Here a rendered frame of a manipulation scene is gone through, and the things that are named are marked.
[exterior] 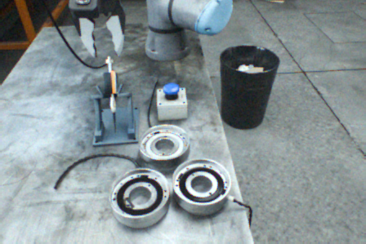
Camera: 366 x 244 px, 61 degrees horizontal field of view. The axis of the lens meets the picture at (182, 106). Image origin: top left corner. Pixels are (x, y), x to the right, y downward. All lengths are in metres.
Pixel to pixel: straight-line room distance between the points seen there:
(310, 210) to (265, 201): 0.21
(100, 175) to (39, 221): 0.13
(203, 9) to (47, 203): 0.58
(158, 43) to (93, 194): 0.54
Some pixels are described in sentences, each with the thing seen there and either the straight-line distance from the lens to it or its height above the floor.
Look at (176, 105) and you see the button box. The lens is 0.73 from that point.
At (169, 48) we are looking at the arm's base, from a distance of 0.99.
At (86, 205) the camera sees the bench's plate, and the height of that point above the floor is 0.80.
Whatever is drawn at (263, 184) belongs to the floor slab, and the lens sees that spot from 1.69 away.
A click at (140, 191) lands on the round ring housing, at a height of 0.81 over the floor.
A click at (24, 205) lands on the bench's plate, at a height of 0.80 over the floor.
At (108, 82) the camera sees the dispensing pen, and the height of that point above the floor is 0.92.
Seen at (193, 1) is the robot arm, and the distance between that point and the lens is 0.87.
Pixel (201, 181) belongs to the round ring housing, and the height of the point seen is 0.81.
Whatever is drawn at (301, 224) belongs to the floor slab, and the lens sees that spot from 1.59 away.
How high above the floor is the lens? 1.28
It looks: 37 degrees down
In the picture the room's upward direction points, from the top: 1 degrees counter-clockwise
